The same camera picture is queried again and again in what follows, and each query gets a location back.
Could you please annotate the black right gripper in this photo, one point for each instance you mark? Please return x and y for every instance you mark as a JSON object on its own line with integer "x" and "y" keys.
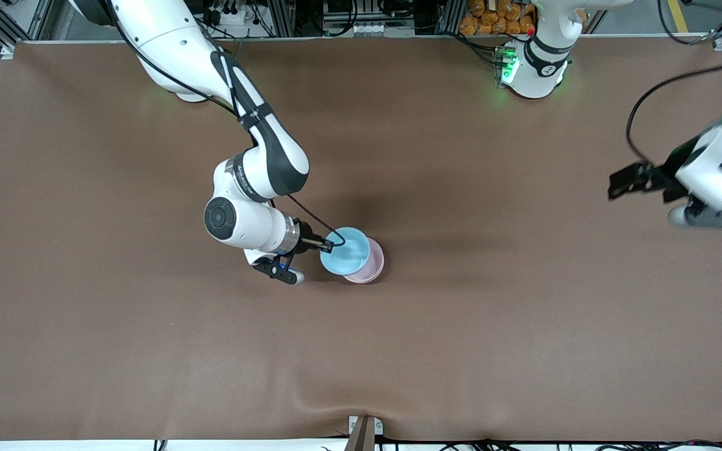
{"x": 306, "y": 240}

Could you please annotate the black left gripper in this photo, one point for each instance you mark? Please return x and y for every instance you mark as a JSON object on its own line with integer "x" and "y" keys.
{"x": 673, "y": 164}

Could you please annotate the blue bowl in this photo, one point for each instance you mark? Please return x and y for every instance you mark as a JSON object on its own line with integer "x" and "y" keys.
{"x": 348, "y": 254}

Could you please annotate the pink bowl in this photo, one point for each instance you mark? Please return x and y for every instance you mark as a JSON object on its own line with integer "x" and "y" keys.
{"x": 377, "y": 260}

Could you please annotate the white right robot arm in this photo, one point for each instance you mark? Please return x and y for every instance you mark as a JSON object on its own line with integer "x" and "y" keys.
{"x": 248, "y": 219}

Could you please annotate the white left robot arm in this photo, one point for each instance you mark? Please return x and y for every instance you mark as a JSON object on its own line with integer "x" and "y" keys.
{"x": 721, "y": 166}

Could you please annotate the brown table mat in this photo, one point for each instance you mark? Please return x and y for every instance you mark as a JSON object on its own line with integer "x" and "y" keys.
{"x": 361, "y": 351}

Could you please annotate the grey metal table clamp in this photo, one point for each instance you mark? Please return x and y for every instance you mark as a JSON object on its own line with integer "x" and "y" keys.
{"x": 365, "y": 432}

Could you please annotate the pile of orange buns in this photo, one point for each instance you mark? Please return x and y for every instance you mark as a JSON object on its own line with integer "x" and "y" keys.
{"x": 492, "y": 19}

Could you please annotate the white terminal block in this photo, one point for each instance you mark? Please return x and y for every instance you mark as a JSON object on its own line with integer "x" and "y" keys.
{"x": 373, "y": 29}

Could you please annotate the white power strip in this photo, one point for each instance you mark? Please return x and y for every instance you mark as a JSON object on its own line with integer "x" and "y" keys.
{"x": 226, "y": 14}

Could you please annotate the aluminium frame post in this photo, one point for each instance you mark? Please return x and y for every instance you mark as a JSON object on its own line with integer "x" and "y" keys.
{"x": 450, "y": 16}
{"x": 282, "y": 17}

